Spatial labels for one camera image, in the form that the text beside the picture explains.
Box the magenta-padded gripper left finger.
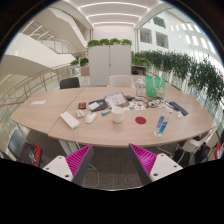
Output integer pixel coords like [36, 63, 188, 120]
[42, 144, 95, 186]

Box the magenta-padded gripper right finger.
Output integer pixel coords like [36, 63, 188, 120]
[128, 143, 184, 186]

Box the clear blue-labelled water bottle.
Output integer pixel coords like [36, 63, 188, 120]
[153, 105, 173, 138]

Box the red bag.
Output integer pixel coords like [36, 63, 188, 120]
[18, 142, 43, 168]

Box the white power strip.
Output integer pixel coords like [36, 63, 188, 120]
[59, 111, 81, 130]

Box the flat round red coaster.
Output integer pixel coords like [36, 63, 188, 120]
[134, 116, 147, 125]

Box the white computer mouse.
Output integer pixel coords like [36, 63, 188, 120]
[84, 112, 98, 125]

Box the dark blue phone case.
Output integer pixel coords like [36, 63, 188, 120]
[168, 101, 189, 117]

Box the white paper cup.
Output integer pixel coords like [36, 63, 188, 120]
[110, 105, 125, 124]

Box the small white box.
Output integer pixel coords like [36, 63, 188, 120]
[88, 101, 101, 111]

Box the white paper sheet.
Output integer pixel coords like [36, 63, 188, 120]
[30, 99, 47, 106]

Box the clear jug with white lid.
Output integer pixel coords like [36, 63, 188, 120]
[134, 78, 146, 101]

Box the green tote bag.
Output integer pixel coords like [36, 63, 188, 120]
[145, 75, 167, 99]

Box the open printed booklet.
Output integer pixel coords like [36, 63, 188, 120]
[104, 91, 131, 109]

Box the black chair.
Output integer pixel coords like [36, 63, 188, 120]
[59, 76, 81, 90]

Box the brown planter with plants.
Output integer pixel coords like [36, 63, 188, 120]
[69, 57, 90, 77]

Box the green hedge row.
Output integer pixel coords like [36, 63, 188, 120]
[133, 49, 224, 104]

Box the white cabinet with plants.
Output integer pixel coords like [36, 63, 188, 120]
[87, 37, 133, 87]

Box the white power strip cable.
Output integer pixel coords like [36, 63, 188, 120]
[73, 126, 83, 150]

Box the black cable tangle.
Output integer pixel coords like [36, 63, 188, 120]
[134, 95, 171, 109]

